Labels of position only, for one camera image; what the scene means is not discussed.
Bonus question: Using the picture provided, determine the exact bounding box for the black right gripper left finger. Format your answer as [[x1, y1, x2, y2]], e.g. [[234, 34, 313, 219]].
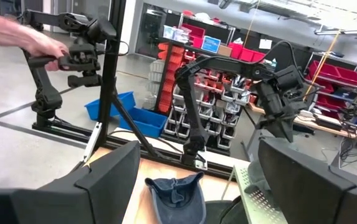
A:
[[0, 141, 141, 224]]

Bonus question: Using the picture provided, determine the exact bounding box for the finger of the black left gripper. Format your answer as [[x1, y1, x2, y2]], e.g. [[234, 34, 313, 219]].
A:
[[269, 119, 295, 143], [254, 115, 279, 130]]

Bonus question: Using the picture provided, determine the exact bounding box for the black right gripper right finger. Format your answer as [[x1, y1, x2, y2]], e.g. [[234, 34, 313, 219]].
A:
[[258, 138, 357, 224]]

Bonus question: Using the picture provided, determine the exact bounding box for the blue denim cap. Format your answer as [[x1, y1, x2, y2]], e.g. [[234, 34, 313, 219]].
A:
[[145, 171, 207, 224]]

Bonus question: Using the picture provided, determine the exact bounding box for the person's forearm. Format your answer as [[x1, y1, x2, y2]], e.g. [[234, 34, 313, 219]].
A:
[[0, 9, 32, 50]]

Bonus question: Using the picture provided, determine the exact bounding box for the wooden workbench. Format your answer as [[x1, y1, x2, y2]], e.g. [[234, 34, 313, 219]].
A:
[[248, 102, 357, 147]]

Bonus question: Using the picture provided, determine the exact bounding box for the grey bin shelving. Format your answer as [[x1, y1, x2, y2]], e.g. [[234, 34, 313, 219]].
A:
[[162, 77, 260, 150]]

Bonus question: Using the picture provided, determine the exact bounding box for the pale green perforated shelf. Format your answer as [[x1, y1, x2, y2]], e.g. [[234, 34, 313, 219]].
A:
[[221, 164, 288, 224]]

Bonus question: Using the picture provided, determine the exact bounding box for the red bins row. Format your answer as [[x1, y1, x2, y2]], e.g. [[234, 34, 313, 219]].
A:
[[181, 23, 266, 63]]

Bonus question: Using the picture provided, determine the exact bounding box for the blue and white box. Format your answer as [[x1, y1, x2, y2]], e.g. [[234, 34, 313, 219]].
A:
[[201, 35, 222, 54]]

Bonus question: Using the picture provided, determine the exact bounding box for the orange bin rack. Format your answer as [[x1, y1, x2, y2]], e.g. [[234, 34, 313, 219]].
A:
[[154, 42, 198, 114]]

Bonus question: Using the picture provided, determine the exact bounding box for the blue plastic bin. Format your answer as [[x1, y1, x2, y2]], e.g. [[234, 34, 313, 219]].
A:
[[118, 107, 168, 139], [84, 91, 136, 121]]

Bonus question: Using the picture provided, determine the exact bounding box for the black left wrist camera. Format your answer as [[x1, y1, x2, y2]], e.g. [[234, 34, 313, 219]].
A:
[[273, 64, 305, 91]]

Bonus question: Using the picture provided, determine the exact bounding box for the yellow hanging cable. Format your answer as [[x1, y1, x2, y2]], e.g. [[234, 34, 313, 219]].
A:
[[302, 29, 343, 100]]

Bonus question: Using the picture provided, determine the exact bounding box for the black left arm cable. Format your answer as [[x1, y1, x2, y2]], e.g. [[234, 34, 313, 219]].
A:
[[252, 40, 319, 91]]

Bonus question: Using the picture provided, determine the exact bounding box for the red bin wire shelf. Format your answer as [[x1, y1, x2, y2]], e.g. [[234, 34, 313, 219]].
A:
[[304, 51, 357, 119]]

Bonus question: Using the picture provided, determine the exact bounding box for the white frame bracket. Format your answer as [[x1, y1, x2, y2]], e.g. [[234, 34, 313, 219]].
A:
[[83, 121, 103, 162]]

